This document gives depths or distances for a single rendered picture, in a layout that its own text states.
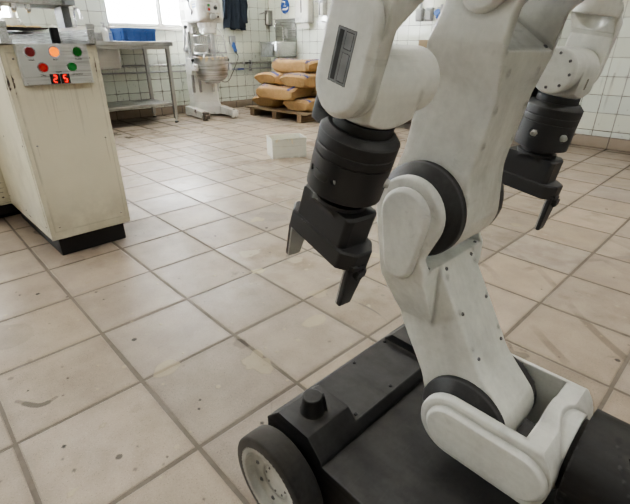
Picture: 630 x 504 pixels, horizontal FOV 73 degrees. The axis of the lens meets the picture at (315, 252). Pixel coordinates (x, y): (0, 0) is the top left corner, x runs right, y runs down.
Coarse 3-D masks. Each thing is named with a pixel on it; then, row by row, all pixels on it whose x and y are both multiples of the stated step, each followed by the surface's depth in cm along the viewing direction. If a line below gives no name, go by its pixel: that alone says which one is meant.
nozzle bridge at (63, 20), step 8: (0, 0) 201; (8, 0) 203; (16, 0) 205; (24, 0) 207; (32, 0) 209; (40, 0) 211; (48, 0) 213; (56, 0) 215; (64, 0) 215; (72, 0) 217; (48, 8) 236; (56, 8) 228; (64, 8) 225; (56, 16) 231; (64, 16) 226; (64, 24) 227
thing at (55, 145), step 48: (0, 48) 150; (96, 48) 171; (0, 96) 168; (48, 96) 164; (96, 96) 176; (0, 144) 197; (48, 144) 169; (96, 144) 182; (48, 192) 174; (96, 192) 188; (48, 240) 201; (96, 240) 197
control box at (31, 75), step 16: (16, 48) 151; (32, 48) 154; (48, 48) 157; (64, 48) 161; (80, 48) 164; (32, 64) 155; (48, 64) 159; (64, 64) 162; (80, 64) 166; (32, 80) 157; (48, 80) 160; (80, 80) 168
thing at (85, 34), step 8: (88, 24) 163; (16, 32) 227; (24, 32) 218; (32, 32) 209; (40, 32) 201; (48, 32) 194; (64, 32) 180; (72, 32) 174; (80, 32) 169; (88, 32) 165; (16, 40) 232; (24, 40) 222; (32, 40) 213; (40, 40) 205; (48, 40) 197; (64, 40) 183; (72, 40) 177; (80, 40) 171; (88, 40) 166
